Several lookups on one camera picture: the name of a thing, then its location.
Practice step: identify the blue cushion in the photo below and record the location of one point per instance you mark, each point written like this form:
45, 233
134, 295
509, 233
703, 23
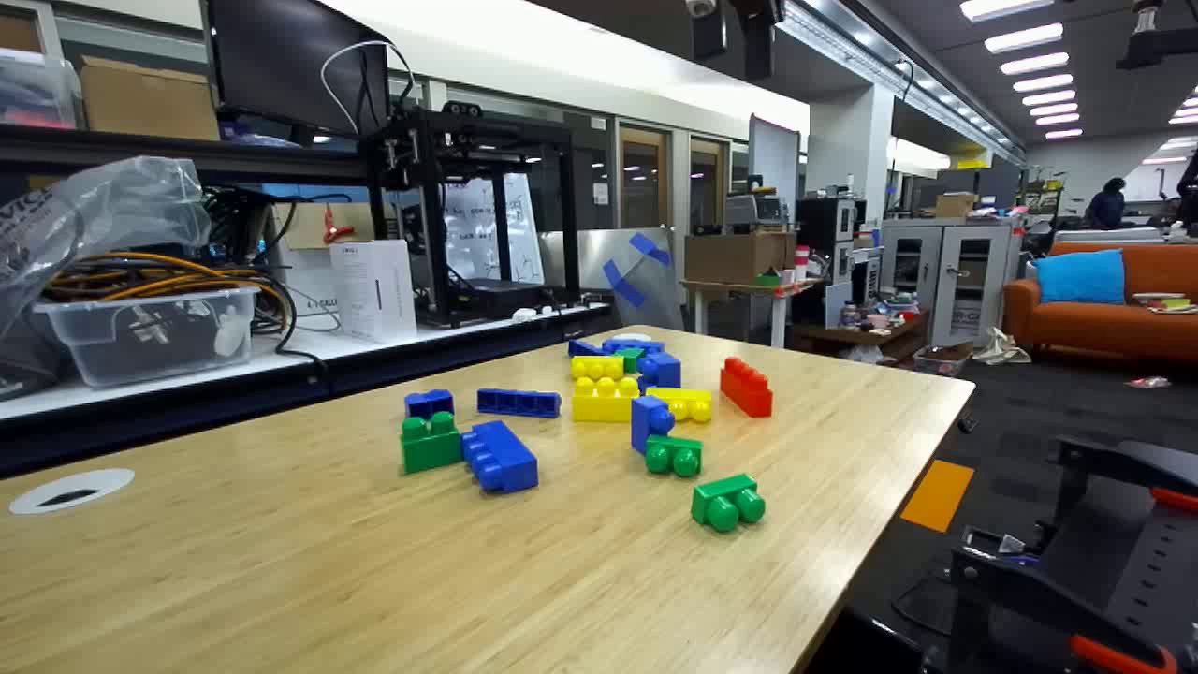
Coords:
1078, 279

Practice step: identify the black cart with orange clamps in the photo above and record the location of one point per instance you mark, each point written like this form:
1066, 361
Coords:
1098, 563

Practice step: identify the red toy brick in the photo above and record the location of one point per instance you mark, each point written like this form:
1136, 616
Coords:
745, 387

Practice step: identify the flat blue toy brick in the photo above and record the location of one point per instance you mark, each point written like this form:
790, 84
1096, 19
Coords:
518, 402

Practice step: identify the orange floor marker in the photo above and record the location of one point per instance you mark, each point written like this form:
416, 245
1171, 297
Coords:
937, 496

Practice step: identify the black side bench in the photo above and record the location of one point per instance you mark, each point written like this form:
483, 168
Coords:
374, 367

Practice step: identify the black 3D printer frame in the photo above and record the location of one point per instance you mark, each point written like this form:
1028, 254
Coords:
432, 200

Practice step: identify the clear plastic bag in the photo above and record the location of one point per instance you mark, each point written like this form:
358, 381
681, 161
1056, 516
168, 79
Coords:
105, 209

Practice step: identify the person in dark clothes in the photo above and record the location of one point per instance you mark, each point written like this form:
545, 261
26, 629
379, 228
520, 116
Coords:
1107, 205

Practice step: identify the white table grommet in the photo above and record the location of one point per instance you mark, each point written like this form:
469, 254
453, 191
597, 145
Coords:
72, 491

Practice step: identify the long blue toy brick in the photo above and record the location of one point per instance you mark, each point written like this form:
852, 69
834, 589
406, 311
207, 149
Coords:
503, 458

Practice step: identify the yellow toy brick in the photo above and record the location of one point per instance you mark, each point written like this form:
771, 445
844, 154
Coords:
603, 397
597, 367
690, 406

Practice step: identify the ceiling light panel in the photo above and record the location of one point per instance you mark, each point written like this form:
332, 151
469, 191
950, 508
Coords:
1036, 62
1025, 37
1005, 4

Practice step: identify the green toy brick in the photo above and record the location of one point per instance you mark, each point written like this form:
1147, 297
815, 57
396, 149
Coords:
729, 502
432, 446
676, 458
631, 361

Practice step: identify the orange sofa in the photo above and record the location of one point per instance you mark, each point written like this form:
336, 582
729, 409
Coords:
1107, 326

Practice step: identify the clear plastic storage bin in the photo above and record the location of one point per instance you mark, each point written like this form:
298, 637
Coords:
151, 336

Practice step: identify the square blue toy brick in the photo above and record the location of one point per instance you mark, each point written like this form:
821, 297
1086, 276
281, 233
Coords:
660, 367

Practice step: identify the white whiteboard panel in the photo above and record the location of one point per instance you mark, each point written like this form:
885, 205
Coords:
771, 170

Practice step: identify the cardboard box on shelf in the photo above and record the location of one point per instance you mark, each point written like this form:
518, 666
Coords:
151, 99

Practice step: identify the white glass-door cabinet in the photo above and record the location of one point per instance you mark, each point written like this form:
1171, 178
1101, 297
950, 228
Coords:
955, 279

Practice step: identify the small blue toy brick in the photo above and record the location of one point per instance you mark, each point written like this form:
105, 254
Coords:
583, 347
427, 402
648, 420

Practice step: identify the black monitor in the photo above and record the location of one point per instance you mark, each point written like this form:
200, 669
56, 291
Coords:
292, 62

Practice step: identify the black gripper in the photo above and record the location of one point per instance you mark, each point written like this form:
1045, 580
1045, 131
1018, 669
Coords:
745, 30

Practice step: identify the large blue toy brick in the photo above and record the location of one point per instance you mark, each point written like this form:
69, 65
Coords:
631, 342

